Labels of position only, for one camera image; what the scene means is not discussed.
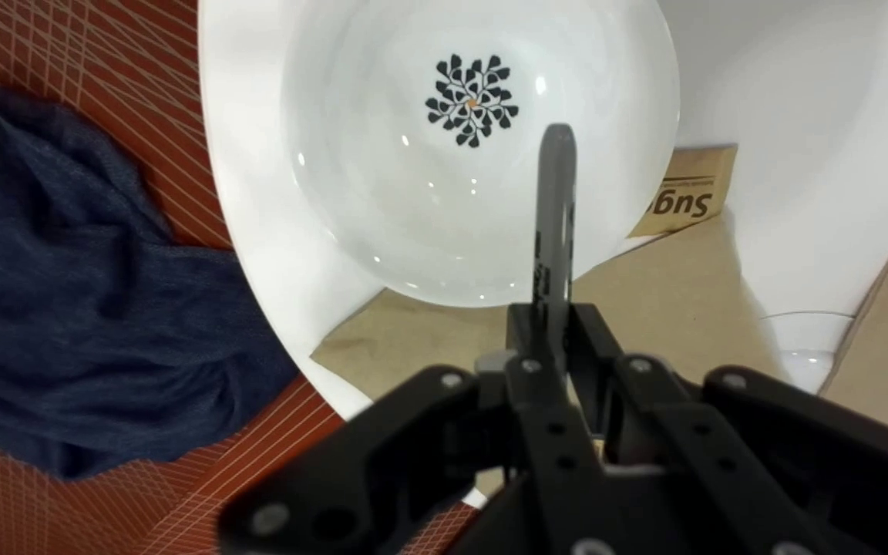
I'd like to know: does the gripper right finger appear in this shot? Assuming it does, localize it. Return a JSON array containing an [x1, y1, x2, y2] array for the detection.
[[567, 303, 888, 555]]

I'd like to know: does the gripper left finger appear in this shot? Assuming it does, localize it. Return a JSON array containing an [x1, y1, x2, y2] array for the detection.
[[217, 304, 605, 555]]

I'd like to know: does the white bowl with leaf print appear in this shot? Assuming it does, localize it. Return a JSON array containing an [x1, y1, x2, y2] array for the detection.
[[197, 0, 681, 422]]

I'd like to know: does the brown sugar sachet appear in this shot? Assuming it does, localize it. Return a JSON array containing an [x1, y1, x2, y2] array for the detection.
[[627, 144, 739, 239]]

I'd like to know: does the plain white plate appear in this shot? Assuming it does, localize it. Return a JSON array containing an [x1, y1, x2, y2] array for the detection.
[[656, 0, 888, 317]]

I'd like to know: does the dark blue cloth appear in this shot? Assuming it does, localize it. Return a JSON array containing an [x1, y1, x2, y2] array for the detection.
[[0, 52, 300, 483]]

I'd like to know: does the red patterned mat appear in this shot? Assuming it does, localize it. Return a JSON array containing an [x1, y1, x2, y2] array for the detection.
[[0, 0, 493, 555]]

